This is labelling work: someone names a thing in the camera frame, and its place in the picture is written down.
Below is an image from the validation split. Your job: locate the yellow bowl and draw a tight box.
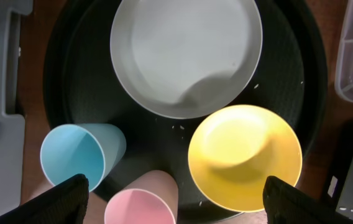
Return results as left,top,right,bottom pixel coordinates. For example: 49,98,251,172
188,105,303,213

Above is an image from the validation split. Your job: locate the grey plate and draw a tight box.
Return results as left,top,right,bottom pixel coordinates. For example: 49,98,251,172
110,0,263,119

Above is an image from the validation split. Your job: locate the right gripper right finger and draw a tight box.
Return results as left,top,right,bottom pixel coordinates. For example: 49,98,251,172
263,175,353,224

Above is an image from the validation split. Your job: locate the pink cup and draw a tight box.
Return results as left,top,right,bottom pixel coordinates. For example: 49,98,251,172
104,170,178,224

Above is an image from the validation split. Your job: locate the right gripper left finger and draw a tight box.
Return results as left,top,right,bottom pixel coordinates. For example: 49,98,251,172
0,174,89,224

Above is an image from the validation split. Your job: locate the round black tray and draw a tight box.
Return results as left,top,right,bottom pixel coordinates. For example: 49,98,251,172
43,0,328,223

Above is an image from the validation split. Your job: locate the blue cup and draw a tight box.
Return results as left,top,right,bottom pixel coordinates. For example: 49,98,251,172
40,123,127,192

